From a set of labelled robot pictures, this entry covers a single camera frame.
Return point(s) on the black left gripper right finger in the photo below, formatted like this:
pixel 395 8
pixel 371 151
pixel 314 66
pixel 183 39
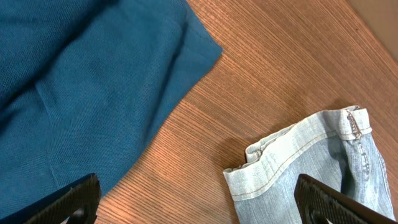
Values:
pixel 319 203

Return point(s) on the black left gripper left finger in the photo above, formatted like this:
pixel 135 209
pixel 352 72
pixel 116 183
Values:
pixel 76 203

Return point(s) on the light blue denim shorts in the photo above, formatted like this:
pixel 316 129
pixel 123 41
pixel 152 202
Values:
pixel 335 147

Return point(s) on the blue shirt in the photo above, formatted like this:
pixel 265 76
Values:
pixel 86 85

